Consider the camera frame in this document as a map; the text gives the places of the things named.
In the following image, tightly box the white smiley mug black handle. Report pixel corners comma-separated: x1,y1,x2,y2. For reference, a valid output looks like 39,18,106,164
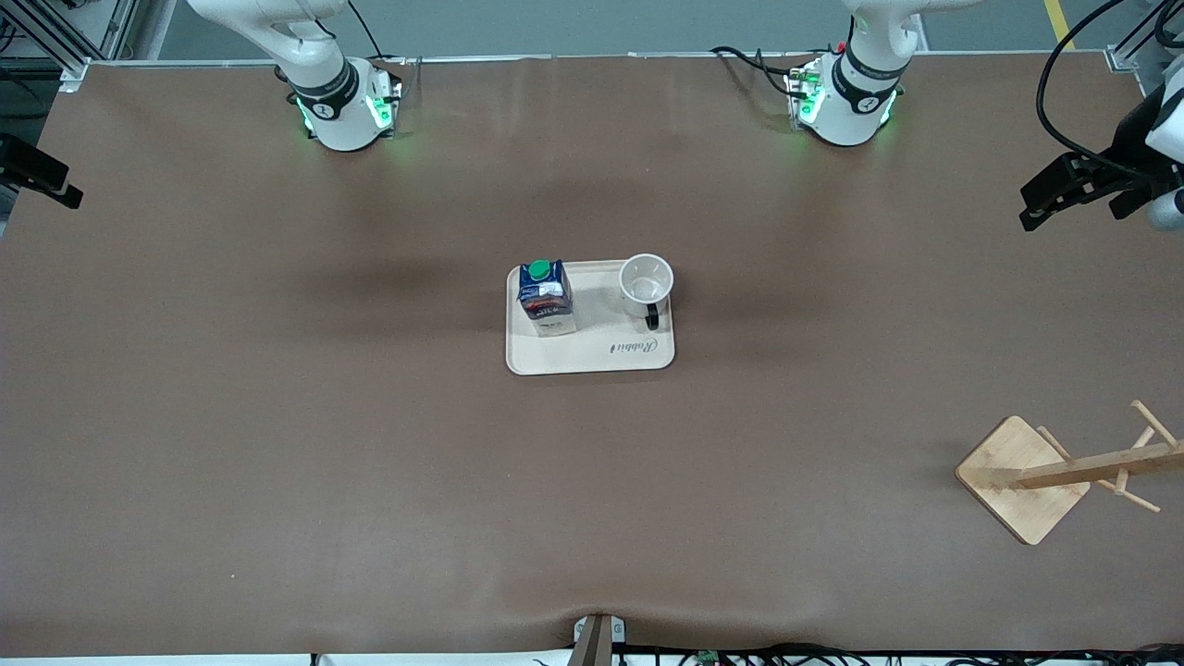
618,253,674,332

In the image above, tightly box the blue milk carton green cap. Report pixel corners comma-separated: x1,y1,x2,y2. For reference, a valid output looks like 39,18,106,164
516,258,577,338

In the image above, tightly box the cream rectangular Rabbit tray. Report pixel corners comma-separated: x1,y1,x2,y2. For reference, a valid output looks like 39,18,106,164
505,259,676,376

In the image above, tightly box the wooden mug tree stand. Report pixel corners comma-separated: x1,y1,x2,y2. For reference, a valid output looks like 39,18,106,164
955,400,1184,547

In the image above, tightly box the aluminium frame profile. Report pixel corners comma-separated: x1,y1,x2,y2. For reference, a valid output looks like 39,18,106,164
1105,0,1184,73
0,0,142,93

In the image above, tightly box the black base power cable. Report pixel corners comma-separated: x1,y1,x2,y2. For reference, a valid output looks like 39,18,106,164
347,0,388,62
710,44,801,97

